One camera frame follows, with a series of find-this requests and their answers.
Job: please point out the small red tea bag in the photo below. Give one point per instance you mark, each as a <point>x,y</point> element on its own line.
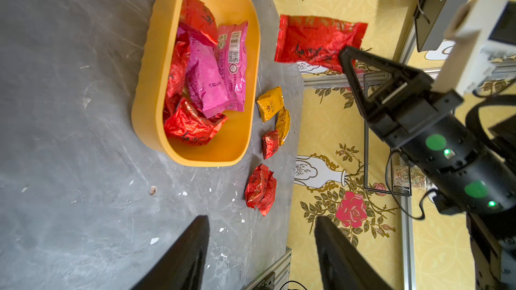
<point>270,144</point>

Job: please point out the yellow plastic storage box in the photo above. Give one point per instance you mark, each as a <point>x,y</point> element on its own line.
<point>230,145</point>

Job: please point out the red tea bag front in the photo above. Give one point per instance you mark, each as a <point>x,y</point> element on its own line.
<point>184,121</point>

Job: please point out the magenta tea bag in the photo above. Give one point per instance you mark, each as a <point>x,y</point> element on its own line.
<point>231,56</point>
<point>205,84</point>

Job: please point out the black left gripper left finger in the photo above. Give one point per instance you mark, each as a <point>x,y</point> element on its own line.
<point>182,266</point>

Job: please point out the small yellow tea bag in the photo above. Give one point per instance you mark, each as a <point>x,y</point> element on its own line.
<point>270,103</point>

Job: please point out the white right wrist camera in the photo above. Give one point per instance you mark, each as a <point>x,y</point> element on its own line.
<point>482,30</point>

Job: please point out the sprinkles glass jar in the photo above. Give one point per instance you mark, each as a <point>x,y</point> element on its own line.
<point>405,177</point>

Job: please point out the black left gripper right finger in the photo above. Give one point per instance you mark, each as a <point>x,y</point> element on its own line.
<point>341,265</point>

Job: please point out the large yellow tea bag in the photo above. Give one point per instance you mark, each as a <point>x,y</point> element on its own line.
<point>283,125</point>

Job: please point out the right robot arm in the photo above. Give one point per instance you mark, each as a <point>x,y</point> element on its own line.
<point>492,238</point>

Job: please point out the long red tea bag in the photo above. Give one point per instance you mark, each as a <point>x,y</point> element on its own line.
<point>316,40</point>

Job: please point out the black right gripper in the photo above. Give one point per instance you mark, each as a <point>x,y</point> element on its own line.
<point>418,123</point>

